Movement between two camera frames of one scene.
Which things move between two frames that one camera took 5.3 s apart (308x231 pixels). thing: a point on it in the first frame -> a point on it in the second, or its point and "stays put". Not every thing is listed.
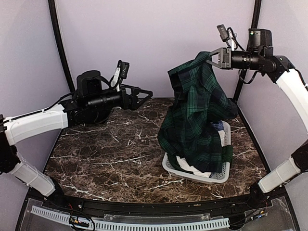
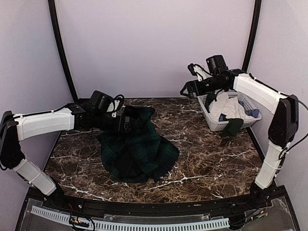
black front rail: x=250 y=202 stays put
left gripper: x=133 y=104 -> x=125 y=129
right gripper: x=226 y=57 -> x=198 y=91
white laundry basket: x=220 y=176 -> x=214 y=124
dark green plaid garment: x=189 y=129 -> x=139 y=155
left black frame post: x=52 y=6 stays put
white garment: x=183 y=162 -> x=231 y=107
